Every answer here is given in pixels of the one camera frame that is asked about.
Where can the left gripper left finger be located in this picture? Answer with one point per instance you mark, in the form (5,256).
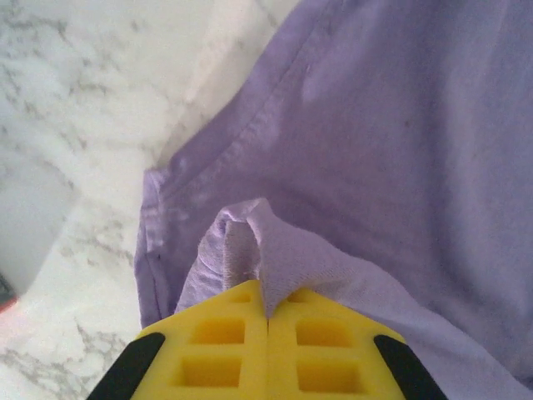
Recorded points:
(216,358)

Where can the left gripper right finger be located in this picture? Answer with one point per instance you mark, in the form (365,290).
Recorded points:
(325,358)

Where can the plain purple t-shirt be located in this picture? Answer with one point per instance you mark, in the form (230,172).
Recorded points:
(375,146)

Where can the folded red t-shirt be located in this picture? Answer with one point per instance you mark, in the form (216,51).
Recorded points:
(6,307)

